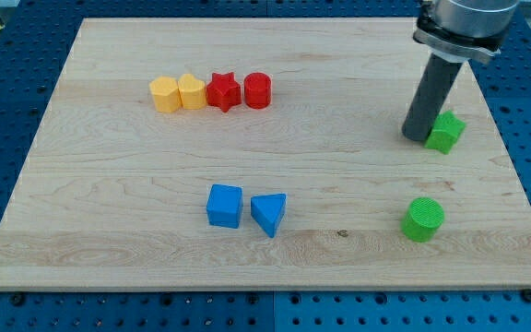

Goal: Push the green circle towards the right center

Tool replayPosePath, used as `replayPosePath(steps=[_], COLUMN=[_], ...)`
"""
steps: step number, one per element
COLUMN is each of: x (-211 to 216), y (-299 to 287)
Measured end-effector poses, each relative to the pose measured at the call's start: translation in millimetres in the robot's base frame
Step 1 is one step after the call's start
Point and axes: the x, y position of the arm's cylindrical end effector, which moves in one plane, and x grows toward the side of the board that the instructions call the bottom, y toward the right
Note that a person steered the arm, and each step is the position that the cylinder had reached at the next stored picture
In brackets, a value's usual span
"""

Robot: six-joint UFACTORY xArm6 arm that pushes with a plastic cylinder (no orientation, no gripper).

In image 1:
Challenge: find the light wooden board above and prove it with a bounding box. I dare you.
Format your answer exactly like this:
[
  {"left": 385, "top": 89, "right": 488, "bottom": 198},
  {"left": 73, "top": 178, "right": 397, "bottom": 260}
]
[{"left": 0, "top": 18, "right": 531, "bottom": 291}]

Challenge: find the blue triangle block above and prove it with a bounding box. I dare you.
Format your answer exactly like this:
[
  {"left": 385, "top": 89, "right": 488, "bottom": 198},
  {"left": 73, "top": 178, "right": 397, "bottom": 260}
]
[{"left": 251, "top": 193, "right": 287, "bottom": 238}]

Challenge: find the yellow pentagon block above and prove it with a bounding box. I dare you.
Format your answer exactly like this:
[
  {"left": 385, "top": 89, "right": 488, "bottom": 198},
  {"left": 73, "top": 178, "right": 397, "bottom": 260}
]
[{"left": 149, "top": 76, "right": 182, "bottom": 113}]

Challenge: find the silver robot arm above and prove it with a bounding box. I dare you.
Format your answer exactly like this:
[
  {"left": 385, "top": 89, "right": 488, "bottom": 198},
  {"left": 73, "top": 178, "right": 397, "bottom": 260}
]
[{"left": 401, "top": 0, "right": 519, "bottom": 142}]

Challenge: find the yellow heart block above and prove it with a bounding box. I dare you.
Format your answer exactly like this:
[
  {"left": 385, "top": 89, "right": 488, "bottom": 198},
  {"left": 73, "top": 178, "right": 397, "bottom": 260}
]
[{"left": 178, "top": 74, "right": 207, "bottom": 110}]

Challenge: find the red cylinder block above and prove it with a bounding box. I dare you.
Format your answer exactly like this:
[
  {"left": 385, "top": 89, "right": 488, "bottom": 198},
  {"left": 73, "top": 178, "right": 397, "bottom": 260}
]
[{"left": 243, "top": 72, "right": 272, "bottom": 109}]

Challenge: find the green cylinder block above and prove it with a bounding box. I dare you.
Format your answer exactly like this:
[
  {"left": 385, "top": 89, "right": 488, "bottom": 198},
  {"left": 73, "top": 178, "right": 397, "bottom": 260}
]
[{"left": 401, "top": 197, "right": 445, "bottom": 243}]

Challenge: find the red star block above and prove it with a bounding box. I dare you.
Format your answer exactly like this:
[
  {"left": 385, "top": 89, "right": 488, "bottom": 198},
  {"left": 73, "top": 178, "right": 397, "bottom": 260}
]
[{"left": 206, "top": 72, "right": 242, "bottom": 113}]

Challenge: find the green star block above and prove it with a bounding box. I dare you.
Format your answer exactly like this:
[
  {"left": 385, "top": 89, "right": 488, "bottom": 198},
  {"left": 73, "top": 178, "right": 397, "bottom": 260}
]
[{"left": 424, "top": 110, "right": 466, "bottom": 155}]

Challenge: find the blue cube block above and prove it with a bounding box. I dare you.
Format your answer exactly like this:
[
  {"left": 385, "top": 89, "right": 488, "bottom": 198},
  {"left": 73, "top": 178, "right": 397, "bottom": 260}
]
[{"left": 206, "top": 184, "right": 243, "bottom": 229}]

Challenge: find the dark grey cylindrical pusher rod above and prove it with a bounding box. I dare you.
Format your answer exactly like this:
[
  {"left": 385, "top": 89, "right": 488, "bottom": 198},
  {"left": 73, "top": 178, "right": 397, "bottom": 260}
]
[{"left": 401, "top": 54, "right": 462, "bottom": 142}]

